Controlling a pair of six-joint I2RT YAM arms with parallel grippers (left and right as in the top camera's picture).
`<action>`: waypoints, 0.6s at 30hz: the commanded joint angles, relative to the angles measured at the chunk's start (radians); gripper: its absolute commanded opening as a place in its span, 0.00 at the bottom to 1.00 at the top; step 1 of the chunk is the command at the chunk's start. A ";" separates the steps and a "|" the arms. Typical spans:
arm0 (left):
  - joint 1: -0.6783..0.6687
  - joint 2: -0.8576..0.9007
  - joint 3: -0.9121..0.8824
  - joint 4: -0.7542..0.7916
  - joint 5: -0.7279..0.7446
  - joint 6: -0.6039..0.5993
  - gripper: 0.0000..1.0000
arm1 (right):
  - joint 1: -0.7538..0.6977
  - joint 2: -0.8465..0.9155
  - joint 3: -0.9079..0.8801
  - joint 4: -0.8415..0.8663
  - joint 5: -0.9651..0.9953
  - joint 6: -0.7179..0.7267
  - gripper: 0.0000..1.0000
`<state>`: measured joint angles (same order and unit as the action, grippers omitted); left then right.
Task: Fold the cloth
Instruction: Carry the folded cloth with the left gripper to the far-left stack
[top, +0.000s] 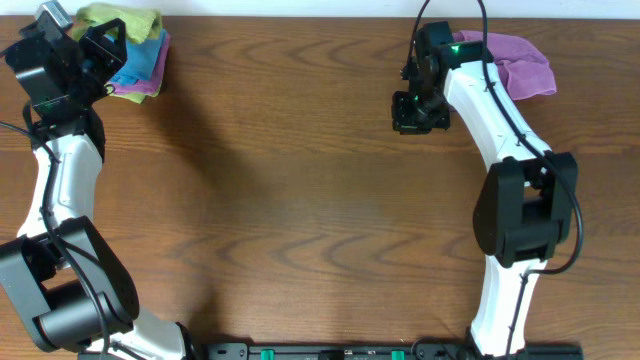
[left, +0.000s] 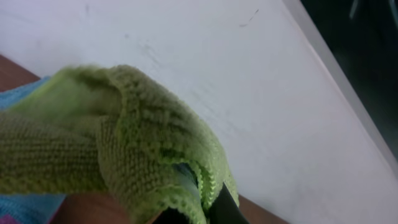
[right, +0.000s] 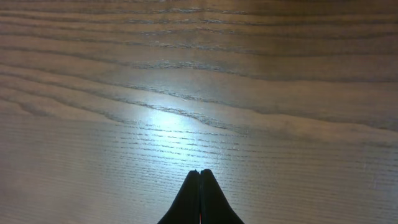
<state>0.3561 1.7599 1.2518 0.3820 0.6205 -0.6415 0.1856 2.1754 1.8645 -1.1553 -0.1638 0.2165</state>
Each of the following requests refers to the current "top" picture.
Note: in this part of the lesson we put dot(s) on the folded purple cloth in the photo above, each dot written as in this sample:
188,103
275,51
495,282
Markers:
154,84

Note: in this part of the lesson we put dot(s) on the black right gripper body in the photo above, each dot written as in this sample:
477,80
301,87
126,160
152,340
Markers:
417,120

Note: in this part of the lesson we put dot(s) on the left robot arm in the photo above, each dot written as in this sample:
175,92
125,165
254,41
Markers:
67,286

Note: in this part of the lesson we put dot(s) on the crumpled purple cloth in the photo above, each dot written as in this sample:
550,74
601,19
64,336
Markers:
524,71

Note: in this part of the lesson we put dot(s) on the folded green cloth in stack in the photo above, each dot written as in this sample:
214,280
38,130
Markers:
138,98

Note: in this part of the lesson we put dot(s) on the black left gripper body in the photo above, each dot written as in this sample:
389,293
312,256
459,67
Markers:
93,55

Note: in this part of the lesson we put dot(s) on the folded blue cloth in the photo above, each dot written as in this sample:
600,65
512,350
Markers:
141,61

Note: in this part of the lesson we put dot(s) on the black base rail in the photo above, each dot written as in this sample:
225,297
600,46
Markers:
390,351

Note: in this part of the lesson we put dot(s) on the light green microfiber cloth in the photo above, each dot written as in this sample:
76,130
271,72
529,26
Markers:
141,24

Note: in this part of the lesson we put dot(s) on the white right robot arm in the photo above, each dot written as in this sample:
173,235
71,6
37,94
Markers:
526,204

